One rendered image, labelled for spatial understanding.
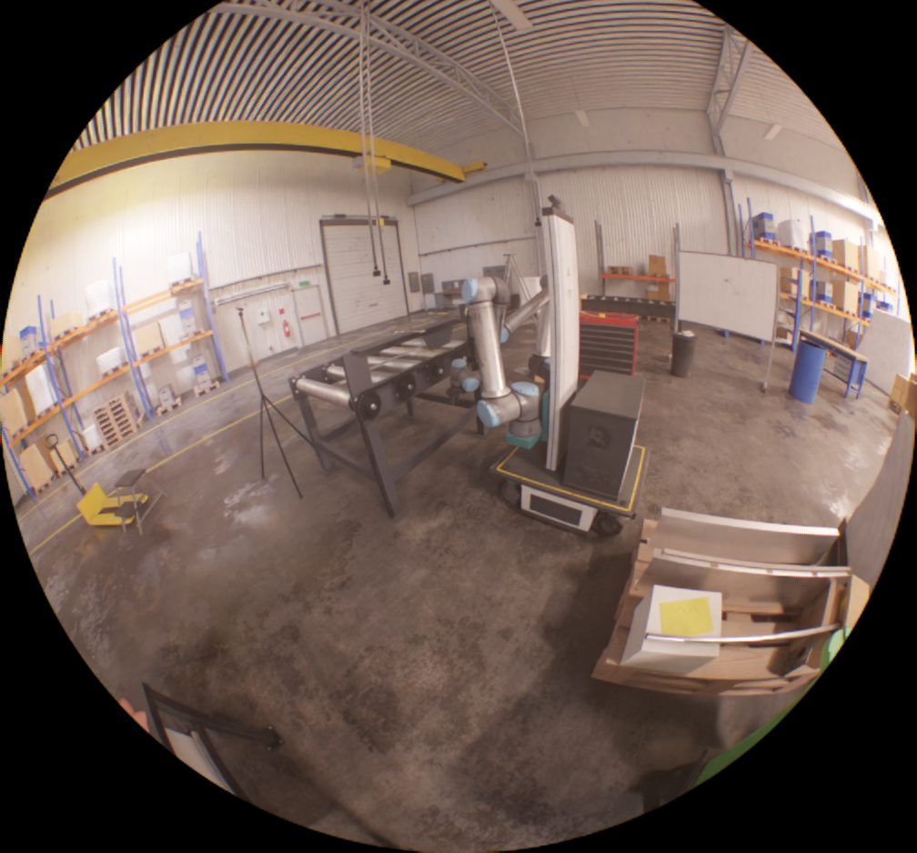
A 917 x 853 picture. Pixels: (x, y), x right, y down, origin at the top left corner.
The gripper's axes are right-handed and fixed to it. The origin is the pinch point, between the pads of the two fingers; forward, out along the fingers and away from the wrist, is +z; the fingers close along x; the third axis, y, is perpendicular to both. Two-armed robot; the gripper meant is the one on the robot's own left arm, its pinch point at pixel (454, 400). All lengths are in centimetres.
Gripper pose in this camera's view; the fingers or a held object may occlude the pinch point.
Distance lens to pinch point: 195.0
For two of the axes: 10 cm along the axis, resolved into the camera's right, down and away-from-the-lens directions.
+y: -6.9, -5.6, 4.6
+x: -7.2, 4.4, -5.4
